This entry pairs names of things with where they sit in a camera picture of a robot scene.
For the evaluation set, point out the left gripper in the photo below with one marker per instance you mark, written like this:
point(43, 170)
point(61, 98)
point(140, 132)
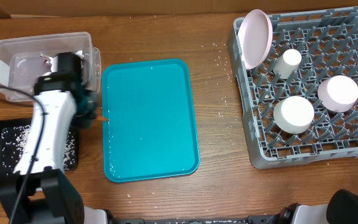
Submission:
point(86, 121)

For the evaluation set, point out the carrot piece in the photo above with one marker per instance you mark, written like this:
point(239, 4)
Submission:
point(102, 118)

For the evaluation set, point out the white tissue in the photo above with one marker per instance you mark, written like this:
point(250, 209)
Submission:
point(80, 53)

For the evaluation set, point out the large white plate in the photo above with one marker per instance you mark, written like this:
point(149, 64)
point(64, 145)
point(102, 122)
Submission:
point(255, 38)

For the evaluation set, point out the white cup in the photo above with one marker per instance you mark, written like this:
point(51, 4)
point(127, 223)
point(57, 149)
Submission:
point(288, 62)

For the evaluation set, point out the small white bowl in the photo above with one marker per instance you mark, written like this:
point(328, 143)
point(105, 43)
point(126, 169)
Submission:
point(293, 114)

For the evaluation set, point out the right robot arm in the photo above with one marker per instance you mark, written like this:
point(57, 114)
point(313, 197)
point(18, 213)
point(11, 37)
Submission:
point(341, 209)

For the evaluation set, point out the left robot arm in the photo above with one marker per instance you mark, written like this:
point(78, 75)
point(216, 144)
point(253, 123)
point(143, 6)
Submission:
point(38, 190)

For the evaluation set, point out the grey dishwasher rack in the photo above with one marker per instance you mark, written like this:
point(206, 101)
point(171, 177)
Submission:
point(328, 43)

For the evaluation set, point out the teal serving tray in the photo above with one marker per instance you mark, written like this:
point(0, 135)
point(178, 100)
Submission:
point(150, 131)

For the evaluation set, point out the clear plastic storage bin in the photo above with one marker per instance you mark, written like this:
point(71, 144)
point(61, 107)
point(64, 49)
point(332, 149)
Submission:
point(21, 63)

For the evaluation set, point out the pile of white rice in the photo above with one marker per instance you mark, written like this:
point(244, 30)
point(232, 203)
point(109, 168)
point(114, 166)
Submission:
point(14, 139)

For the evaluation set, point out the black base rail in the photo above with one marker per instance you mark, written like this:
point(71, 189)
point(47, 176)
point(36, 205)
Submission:
point(253, 219)

